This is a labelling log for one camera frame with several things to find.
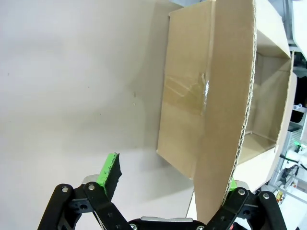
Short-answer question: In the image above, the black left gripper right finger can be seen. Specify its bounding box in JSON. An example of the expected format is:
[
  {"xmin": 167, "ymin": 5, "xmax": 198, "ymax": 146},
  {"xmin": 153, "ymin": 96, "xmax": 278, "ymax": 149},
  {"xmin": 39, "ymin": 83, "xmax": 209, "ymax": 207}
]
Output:
[{"xmin": 203, "ymin": 179, "xmax": 288, "ymax": 230}]

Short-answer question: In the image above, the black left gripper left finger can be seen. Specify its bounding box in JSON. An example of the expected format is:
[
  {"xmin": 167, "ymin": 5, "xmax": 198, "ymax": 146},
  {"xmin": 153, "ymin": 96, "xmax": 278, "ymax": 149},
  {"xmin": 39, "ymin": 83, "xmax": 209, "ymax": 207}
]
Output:
[{"xmin": 35, "ymin": 152, "xmax": 131, "ymax": 230}]

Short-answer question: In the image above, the brown cardboard shipping box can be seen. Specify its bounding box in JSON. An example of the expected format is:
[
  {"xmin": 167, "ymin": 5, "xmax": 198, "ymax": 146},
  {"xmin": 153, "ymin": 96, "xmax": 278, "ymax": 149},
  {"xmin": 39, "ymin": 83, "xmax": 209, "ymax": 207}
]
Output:
[{"xmin": 155, "ymin": 0, "xmax": 298, "ymax": 225}]

